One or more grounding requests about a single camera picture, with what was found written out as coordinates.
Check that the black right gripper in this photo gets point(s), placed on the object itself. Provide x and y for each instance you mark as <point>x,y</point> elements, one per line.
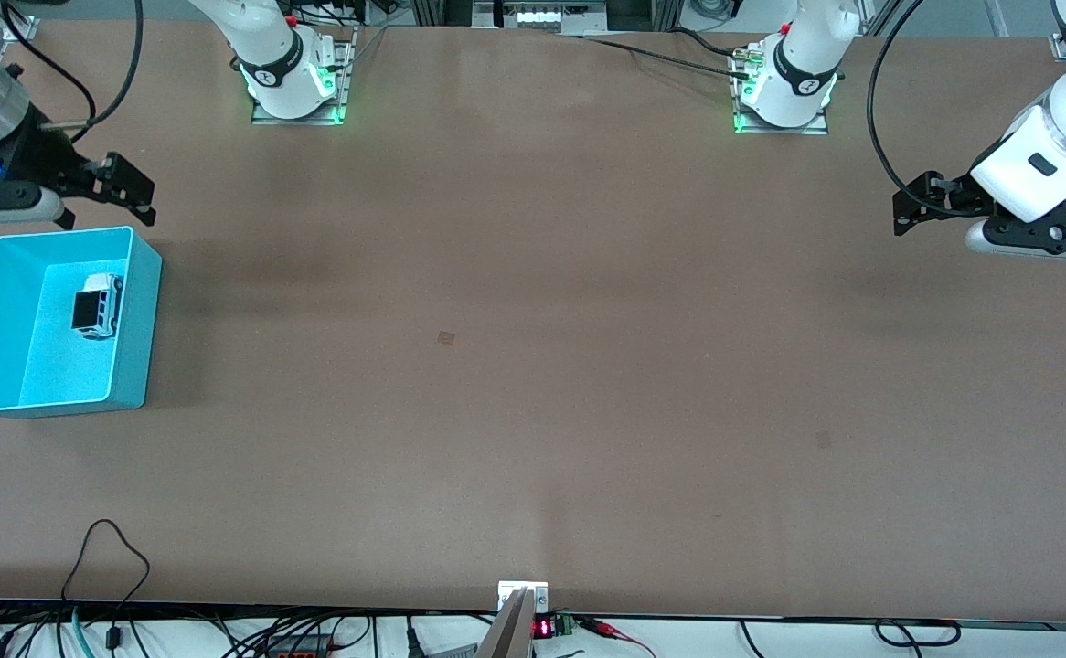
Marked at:
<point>39,153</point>

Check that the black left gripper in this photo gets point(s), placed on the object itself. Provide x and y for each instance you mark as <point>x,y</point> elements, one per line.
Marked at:
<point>961,196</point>

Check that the white jeep toy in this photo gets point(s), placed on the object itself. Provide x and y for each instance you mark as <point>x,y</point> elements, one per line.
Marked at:
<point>94,311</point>

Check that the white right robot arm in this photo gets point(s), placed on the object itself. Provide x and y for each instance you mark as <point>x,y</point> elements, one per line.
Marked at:
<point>277,55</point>

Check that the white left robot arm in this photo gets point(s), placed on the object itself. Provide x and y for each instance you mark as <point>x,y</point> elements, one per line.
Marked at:
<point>1040,160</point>

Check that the teal plastic bin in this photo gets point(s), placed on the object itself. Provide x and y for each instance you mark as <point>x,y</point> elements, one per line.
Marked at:
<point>39,366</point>

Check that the white lit device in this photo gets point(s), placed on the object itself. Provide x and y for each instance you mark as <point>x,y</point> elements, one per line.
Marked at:
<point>540,15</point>

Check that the black power strip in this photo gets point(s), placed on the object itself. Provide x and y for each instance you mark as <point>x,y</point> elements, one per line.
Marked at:
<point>300,649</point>

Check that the red digit display module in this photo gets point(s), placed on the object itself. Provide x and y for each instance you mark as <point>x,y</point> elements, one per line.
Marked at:
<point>551,627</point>

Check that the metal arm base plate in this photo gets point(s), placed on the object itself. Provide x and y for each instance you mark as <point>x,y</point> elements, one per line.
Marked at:
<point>821,128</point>
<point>336,87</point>

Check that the metal table corner bracket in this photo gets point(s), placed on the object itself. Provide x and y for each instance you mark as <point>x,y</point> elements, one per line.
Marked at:
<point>19,30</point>
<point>1060,47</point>

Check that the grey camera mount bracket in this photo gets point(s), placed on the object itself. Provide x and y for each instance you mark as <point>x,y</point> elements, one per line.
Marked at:
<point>519,608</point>

